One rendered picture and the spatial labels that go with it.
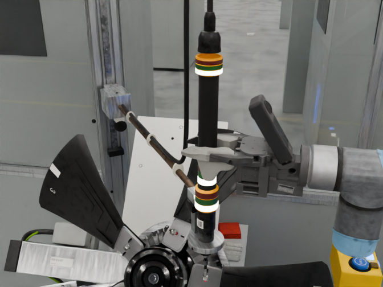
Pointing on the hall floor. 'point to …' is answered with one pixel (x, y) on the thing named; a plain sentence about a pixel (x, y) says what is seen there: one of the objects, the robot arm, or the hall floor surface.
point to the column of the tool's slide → (94, 27)
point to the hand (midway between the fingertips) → (191, 143)
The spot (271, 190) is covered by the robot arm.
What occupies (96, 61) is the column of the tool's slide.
